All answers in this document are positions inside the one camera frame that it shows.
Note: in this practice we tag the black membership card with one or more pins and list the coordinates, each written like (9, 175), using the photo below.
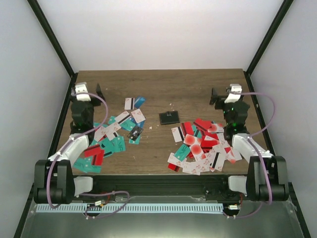
(135, 132)

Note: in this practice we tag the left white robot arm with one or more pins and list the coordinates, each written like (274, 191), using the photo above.
(54, 182)

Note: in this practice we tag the light blue slotted rail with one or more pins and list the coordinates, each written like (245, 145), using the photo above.
(199, 208)

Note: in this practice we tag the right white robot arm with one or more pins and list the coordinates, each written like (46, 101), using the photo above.
(267, 178)

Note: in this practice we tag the teal card front left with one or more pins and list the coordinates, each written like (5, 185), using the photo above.
(84, 165)

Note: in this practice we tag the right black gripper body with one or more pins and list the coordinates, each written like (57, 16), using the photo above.
(220, 100)

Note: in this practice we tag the white card black stripe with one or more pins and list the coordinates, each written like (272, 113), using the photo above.
(177, 134)

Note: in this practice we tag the white card magnetic stripe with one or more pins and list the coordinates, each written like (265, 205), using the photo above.
(129, 103)

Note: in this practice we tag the blue card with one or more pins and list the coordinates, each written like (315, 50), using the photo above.
(139, 101)

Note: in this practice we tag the red card black stripe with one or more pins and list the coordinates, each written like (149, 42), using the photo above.
(96, 153)

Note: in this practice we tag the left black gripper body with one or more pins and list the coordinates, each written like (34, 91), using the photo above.
(98, 101)

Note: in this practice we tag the black leather card holder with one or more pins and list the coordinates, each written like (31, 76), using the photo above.
(169, 117)

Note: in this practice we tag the teal vip card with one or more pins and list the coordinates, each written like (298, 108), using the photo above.
(114, 146)
(182, 152)

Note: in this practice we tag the teal VIP card right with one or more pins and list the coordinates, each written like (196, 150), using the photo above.
(182, 152)

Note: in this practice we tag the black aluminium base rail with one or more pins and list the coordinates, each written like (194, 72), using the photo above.
(164, 185)

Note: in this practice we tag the teal chip card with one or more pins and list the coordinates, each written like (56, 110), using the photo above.
(136, 142)

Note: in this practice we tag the white striped card front right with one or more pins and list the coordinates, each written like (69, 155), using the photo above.
(217, 162)

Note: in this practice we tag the white floral card left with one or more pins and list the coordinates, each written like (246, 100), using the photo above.
(138, 116)

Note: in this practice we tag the red card top right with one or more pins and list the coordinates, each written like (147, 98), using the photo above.
(203, 125)

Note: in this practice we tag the red card front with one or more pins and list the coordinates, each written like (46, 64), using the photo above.
(173, 167)

